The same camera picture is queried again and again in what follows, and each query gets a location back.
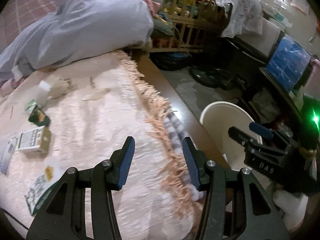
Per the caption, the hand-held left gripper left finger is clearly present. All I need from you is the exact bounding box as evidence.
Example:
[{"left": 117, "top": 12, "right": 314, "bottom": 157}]
[{"left": 26, "top": 136, "right": 136, "bottom": 240}]

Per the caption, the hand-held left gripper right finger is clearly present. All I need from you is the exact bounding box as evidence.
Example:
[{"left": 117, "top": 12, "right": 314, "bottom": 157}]
[{"left": 182, "top": 137, "right": 290, "bottom": 240}]

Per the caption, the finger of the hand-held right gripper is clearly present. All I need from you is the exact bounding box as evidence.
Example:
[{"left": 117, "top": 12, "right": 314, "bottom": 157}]
[
  {"left": 249, "top": 122, "right": 294, "bottom": 140},
  {"left": 228, "top": 126, "right": 265, "bottom": 153}
]

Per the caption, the white trash bin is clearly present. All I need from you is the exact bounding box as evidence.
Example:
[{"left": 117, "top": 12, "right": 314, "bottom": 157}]
[{"left": 199, "top": 101, "right": 263, "bottom": 172}]

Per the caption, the black fan base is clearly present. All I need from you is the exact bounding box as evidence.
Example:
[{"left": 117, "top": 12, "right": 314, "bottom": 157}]
[{"left": 189, "top": 65, "right": 240, "bottom": 89}]

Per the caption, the blue drawer unit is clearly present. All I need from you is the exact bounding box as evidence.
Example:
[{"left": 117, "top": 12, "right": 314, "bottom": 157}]
[{"left": 265, "top": 36, "right": 313, "bottom": 92}]

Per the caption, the flat green white box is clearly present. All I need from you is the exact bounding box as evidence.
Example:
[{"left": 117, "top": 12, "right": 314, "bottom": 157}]
[{"left": 24, "top": 165, "right": 63, "bottom": 217}]

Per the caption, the small white green carton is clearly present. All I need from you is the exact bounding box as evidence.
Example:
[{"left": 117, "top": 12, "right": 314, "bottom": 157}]
[{"left": 15, "top": 126, "right": 53, "bottom": 154}]

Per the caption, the green snack packet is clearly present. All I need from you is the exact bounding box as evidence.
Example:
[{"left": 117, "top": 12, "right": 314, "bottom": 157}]
[{"left": 25, "top": 99, "right": 52, "bottom": 127}]

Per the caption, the crumpled tan paper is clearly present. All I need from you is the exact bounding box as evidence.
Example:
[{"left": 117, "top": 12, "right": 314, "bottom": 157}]
[{"left": 49, "top": 77, "right": 78, "bottom": 98}]

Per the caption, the black bag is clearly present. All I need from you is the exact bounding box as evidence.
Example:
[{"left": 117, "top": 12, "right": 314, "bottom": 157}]
[{"left": 150, "top": 51, "right": 193, "bottom": 70}]

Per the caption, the white crumpled plastic sheet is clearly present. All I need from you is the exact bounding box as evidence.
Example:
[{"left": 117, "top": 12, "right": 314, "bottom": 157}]
[{"left": 216, "top": 0, "right": 263, "bottom": 38}]

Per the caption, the green cushion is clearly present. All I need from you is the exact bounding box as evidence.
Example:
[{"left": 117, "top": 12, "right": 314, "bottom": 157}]
[{"left": 151, "top": 17, "right": 175, "bottom": 39}]

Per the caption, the wooden crib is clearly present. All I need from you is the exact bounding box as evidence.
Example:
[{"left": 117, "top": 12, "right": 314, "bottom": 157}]
[{"left": 147, "top": 0, "right": 225, "bottom": 53}]

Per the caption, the blue-grey duvet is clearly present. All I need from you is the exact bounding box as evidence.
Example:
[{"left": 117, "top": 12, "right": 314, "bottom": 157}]
[{"left": 0, "top": 0, "right": 154, "bottom": 80}]

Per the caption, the cream tag with chain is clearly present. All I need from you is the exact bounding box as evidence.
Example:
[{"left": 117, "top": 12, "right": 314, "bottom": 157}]
[{"left": 82, "top": 76, "right": 112, "bottom": 101}]

